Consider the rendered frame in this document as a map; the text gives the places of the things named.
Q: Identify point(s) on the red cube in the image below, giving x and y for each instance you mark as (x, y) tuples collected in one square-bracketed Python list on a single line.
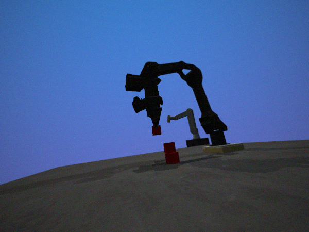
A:
[(169, 147), (172, 158), (156, 131)]

